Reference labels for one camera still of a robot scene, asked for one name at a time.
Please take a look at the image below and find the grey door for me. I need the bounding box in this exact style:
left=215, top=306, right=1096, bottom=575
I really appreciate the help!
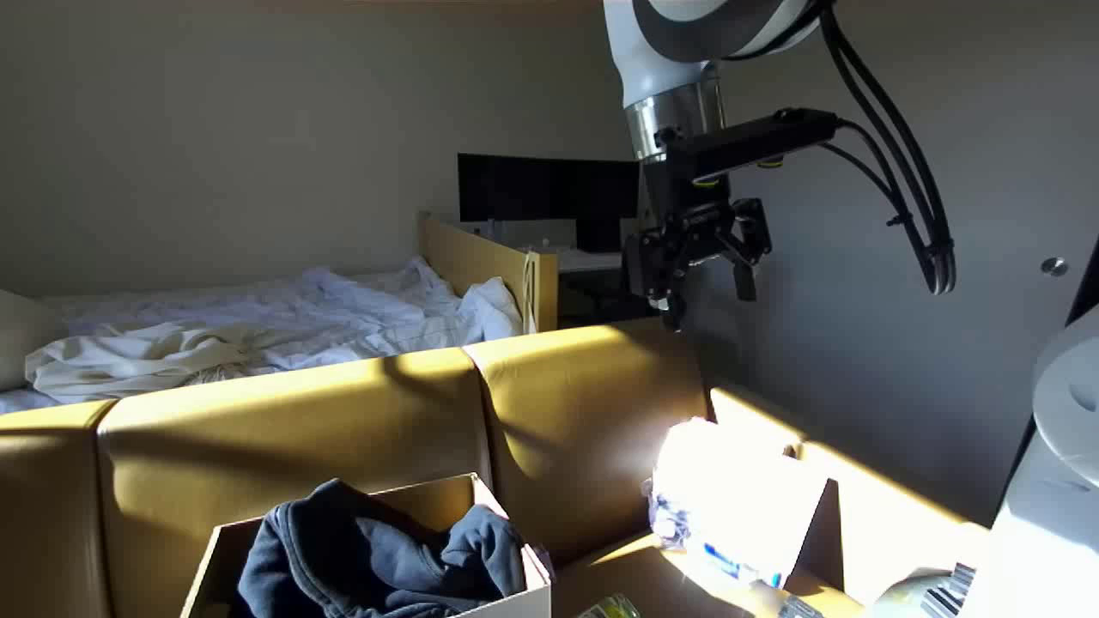
left=685, top=0, right=1099, bottom=530

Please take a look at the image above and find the white desk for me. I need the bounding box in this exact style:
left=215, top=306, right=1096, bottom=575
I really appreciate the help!
left=558, top=247, right=629, bottom=278

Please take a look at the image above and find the white crumpled duvet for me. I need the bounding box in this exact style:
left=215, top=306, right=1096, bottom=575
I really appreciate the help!
left=21, top=254, right=525, bottom=404

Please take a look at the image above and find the blue grey hoodie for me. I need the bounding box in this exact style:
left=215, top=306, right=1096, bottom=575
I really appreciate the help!
left=235, top=476, right=528, bottom=618

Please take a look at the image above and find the small green item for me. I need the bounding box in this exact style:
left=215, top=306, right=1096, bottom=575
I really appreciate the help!
left=581, top=590, right=642, bottom=618

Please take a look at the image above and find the white barcode label item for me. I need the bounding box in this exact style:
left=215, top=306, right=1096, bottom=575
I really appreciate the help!
left=888, top=561, right=979, bottom=618

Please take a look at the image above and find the wooden bed footboard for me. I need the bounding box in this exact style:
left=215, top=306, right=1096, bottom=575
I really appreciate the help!
left=415, top=213, right=564, bottom=338

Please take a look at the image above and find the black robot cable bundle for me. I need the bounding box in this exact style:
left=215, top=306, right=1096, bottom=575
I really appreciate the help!
left=819, top=0, right=958, bottom=298

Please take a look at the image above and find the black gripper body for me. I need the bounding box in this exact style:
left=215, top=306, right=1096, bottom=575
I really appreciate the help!
left=621, top=160, right=749, bottom=298

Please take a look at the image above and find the black computer monitor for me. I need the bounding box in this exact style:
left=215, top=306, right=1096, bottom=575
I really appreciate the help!
left=457, top=150, right=647, bottom=257

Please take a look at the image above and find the tan leather sofa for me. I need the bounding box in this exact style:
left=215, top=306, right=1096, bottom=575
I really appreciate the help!
left=0, top=318, right=715, bottom=618

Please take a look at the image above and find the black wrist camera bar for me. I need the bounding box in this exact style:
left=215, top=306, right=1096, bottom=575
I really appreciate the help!
left=658, top=107, right=842, bottom=178

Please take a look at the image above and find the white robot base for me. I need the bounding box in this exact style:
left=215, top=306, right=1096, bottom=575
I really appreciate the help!
left=991, top=301, right=1099, bottom=618

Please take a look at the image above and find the white open cardboard box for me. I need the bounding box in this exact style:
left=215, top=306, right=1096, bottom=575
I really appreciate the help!
left=178, top=469, right=558, bottom=618

